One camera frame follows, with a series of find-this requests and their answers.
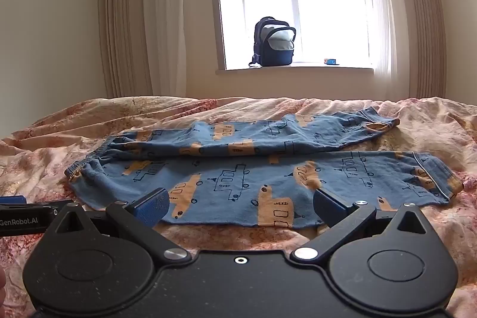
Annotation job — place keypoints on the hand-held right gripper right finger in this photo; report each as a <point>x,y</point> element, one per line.
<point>328,210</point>

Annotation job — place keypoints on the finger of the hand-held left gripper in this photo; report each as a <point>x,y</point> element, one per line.
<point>13,199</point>

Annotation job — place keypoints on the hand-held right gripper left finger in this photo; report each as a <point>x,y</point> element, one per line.
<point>153,209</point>

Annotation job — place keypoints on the blue printed pants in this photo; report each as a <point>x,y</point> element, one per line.
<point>242,184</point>

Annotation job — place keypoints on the pink floral blanket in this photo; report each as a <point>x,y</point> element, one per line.
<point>74,124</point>

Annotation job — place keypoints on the white window sill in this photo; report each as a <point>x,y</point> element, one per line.
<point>294,70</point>

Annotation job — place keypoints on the small blue box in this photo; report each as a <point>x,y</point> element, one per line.
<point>331,61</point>

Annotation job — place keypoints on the dark blue backpack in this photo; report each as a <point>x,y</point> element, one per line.
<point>274,44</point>

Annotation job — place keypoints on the beige curtain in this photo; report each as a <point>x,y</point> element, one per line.
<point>123,23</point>
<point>417,23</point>

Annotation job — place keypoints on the white sheer curtain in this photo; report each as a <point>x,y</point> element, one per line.
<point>167,12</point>
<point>378,12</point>

